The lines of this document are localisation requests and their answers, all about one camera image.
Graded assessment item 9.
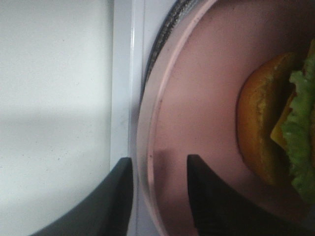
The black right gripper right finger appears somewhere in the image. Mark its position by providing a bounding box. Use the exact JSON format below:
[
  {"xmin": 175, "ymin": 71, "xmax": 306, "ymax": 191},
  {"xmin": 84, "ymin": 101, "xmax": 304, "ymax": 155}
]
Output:
[{"xmin": 187, "ymin": 154, "xmax": 314, "ymax": 236}]

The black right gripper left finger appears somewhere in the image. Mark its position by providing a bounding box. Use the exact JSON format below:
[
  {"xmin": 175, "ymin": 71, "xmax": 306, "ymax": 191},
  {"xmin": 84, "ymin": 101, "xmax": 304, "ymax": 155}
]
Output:
[{"xmin": 34, "ymin": 157, "xmax": 133, "ymax": 236}]

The pink round plate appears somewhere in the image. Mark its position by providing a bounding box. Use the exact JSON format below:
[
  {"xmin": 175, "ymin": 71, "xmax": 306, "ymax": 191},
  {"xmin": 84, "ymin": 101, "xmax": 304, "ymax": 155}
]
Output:
[{"xmin": 137, "ymin": 0, "xmax": 315, "ymax": 236}]

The burger with lettuce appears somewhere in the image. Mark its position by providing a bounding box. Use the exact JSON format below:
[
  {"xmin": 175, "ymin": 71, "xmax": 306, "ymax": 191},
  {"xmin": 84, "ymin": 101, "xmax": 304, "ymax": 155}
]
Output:
[{"xmin": 236, "ymin": 42, "xmax": 315, "ymax": 204}]

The white microwave oven body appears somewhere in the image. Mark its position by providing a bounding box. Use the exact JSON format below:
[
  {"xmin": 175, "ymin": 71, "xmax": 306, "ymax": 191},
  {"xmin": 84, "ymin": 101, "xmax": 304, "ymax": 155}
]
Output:
[{"xmin": 108, "ymin": 0, "xmax": 178, "ymax": 236}]

